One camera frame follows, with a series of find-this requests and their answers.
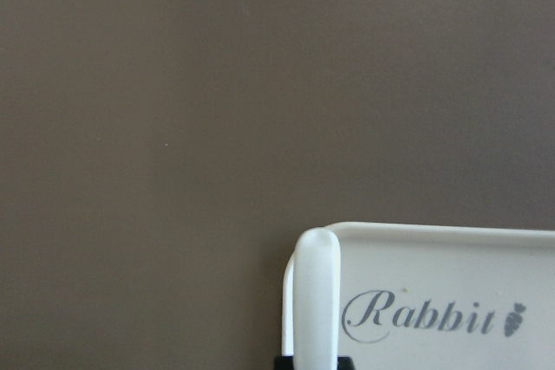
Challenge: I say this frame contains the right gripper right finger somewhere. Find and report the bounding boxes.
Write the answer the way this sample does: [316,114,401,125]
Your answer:
[336,356,355,370]

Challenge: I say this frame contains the white ceramic spoon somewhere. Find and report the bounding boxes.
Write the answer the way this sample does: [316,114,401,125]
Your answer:
[293,228,341,370]

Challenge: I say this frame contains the cream rabbit tray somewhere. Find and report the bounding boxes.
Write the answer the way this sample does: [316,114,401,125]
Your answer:
[279,222,554,369]

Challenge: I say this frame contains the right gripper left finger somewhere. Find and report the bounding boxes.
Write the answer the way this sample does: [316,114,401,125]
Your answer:
[273,355,295,370]

